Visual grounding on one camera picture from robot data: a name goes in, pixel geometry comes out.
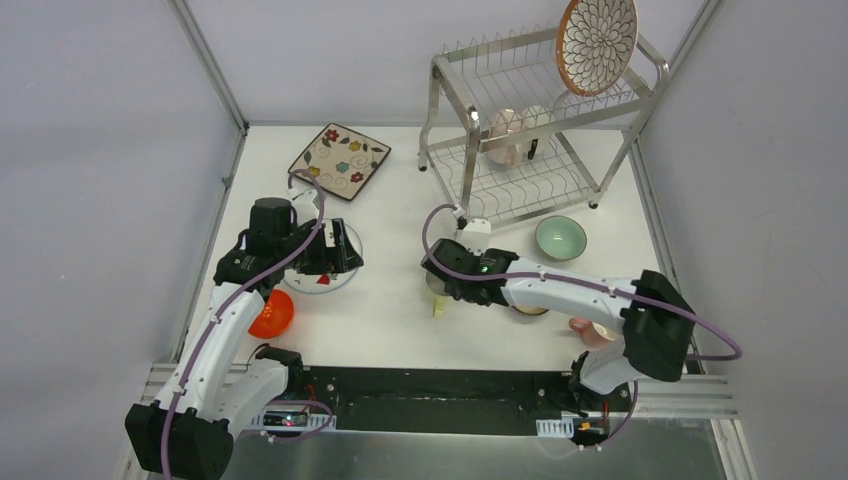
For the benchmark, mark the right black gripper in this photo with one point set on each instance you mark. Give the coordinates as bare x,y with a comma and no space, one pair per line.
464,248

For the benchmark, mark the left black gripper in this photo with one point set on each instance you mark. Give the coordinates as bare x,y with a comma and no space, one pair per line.
329,250

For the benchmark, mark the pale yellow mug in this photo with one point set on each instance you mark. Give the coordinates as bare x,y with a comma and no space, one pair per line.
438,296

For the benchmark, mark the pink cup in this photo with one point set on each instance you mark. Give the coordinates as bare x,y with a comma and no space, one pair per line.
593,335

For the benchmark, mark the brown rim petal pattern plate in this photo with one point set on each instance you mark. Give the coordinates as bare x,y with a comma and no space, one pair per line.
595,43

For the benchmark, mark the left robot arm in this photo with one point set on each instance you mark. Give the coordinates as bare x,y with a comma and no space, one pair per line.
189,429

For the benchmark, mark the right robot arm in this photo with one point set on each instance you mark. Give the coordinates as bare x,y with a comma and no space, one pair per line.
648,315

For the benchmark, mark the steel two-tier dish rack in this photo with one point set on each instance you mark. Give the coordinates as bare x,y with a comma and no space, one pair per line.
573,145

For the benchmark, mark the watermelon pattern round plate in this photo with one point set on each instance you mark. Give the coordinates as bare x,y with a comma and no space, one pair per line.
319,284

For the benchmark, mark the orange plastic bowl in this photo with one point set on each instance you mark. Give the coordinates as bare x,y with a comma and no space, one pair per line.
275,318

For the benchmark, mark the dark patterned cream bowl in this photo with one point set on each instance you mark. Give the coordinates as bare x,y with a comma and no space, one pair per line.
530,310

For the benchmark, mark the square floral plate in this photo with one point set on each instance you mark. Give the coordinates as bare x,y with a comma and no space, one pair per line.
342,160

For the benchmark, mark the mint green bowl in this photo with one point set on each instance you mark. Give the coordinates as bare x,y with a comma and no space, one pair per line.
561,238

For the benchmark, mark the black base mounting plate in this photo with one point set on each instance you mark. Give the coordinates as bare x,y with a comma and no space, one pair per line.
465,402

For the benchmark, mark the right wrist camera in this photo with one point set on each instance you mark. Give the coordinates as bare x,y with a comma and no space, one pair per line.
474,234

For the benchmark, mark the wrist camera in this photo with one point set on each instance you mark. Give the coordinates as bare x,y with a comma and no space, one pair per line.
305,203
474,234

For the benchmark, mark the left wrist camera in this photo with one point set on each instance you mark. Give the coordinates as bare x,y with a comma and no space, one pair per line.
305,203

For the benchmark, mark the left white cable duct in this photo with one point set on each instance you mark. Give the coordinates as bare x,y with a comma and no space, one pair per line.
291,422

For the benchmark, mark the white cable duct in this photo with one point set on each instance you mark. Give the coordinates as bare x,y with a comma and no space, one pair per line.
291,422
555,428

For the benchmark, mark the right white cable duct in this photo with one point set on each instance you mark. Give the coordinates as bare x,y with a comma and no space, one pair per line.
555,428

